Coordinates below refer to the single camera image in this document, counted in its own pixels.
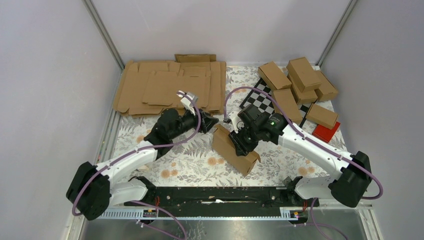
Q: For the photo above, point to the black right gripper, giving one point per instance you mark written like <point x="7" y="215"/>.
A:
<point x="242" y="149"/>

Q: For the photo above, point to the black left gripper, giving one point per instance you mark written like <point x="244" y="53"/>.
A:
<point x="208" y="121"/>

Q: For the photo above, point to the floral patterned table mat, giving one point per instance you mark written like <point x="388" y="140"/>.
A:
<point x="196" y="164"/>

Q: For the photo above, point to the right aluminium corner post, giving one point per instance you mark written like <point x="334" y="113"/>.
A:
<point x="338" y="29"/>

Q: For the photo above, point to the stack of flat cardboard blanks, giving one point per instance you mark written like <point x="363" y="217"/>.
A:
<point x="146" y="88"/>

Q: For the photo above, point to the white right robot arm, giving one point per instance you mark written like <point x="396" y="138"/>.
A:
<point x="348" y="174"/>

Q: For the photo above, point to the aluminium corner post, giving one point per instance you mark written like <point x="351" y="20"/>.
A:
<point x="101" y="27"/>
<point x="338" y="29"/>

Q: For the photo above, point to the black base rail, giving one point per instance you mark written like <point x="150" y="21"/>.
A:
<point x="234" y="197"/>

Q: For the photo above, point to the black and white chessboard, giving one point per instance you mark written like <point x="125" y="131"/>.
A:
<point x="266" y="105"/>

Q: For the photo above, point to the folded cardboard box top stack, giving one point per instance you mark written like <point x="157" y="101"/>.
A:
<point x="303" y="75"/>

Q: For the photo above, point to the slotted metal cable duct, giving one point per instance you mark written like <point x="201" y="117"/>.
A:
<point x="203" y="212"/>

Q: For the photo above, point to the left aluminium corner post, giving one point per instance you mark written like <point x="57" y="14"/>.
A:
<point x="101" y="27"/>

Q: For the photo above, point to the folded cardboard box lower stack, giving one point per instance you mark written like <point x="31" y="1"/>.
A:
<point x="302" y="97"/>

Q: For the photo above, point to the folded cardboard box on chessboard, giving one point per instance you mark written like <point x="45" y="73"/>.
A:
<point x="287" y="103"/>

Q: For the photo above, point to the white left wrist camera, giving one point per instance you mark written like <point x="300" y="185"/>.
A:
<point x="188" y="100"/>

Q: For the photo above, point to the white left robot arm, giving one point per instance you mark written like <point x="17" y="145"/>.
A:
<point x="96" y="187"/>

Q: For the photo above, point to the folded cardboard box stack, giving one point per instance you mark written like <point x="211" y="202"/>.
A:
<point x="302" y="97"/>
<point x="303" y="75"/>

